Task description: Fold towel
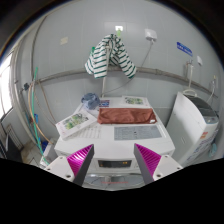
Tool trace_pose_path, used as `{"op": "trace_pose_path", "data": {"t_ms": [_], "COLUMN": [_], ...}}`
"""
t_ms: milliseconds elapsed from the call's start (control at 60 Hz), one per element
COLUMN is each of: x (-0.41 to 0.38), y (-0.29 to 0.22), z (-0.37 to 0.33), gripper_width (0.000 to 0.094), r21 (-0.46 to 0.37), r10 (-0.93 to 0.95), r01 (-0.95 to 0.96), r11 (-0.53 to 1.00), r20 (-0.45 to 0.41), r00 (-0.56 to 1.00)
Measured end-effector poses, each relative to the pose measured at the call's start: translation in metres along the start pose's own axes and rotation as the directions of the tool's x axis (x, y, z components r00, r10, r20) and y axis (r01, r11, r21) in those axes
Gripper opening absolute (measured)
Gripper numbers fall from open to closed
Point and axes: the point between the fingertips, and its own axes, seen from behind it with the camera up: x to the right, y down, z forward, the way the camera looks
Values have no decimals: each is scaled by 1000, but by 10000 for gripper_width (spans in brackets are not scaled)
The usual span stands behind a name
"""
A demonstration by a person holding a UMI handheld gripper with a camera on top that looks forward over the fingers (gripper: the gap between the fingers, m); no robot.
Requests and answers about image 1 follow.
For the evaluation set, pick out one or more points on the white front washing machine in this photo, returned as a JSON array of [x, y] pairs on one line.
[[114, 144]]

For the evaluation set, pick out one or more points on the green white striped shirt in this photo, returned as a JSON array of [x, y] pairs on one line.
[[110, 51]]

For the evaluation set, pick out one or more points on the illustrated booklet at back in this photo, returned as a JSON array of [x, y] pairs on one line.
[[134, 101]]

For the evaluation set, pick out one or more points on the grey horizontal wall pipe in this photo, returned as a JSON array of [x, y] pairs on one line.
[[149, 71]]

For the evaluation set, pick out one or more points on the illustrated booklet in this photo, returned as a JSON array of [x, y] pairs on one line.
[[134, 101], [75, 123]]

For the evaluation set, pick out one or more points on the window at left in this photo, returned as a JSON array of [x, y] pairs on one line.
[[5, 99]]

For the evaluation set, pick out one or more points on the white wall socket box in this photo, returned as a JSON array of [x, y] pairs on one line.
[[150, 35]]

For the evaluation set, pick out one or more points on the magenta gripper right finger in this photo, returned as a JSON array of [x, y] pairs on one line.
[[154, 166]]

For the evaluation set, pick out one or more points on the small blue label card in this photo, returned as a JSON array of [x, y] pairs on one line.
[[104, 103]]

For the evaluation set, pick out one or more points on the brown folded towel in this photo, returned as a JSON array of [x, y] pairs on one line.
[[126, 116]]

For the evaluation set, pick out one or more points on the blue wall sign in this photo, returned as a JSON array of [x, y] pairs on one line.
[[184, 48]]

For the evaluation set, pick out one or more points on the white top-load washing machine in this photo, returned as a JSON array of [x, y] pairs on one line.
[[192, 126]]

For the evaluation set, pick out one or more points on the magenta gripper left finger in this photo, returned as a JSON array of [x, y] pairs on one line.
[[74, 167]]

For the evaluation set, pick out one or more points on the blue grey crumpled cloth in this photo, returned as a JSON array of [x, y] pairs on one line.
[[90, 101]]

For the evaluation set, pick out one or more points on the illustrated booklet front left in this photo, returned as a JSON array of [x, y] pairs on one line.
[[75, 123]]

